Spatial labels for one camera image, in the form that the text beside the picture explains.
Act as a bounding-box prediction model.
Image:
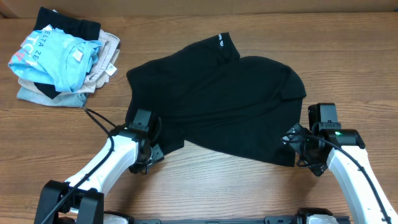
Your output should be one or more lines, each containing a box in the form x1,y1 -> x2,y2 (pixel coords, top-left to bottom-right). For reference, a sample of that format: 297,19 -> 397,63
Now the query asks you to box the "grey-blue folded garment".
17,87 -> 87,108

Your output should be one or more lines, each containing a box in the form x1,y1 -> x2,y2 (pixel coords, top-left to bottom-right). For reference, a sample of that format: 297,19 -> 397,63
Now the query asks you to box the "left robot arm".
34,110 -> 164,224

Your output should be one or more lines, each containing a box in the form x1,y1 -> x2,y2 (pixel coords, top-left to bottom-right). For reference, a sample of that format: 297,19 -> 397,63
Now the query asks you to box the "black t-shirt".
126,33 -> 306,167

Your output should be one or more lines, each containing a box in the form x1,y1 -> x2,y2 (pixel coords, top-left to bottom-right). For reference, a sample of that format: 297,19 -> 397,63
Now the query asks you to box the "light blue printed t-shirt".
8,25 -> 102,93

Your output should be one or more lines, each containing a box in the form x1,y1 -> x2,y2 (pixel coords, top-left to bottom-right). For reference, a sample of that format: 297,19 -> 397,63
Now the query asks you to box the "beige folded garment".
17,29 -> 121,95

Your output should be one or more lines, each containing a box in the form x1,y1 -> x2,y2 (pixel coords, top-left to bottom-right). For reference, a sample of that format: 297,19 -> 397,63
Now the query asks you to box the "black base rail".
103,208 -> 351,224

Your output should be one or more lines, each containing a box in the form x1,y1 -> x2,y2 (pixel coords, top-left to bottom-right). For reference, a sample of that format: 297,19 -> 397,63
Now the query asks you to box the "black folded garment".
33,7 -> 101,40

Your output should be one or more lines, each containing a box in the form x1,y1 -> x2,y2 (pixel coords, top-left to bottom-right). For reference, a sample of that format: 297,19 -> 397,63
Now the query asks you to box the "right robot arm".
281,103 -> 397,223

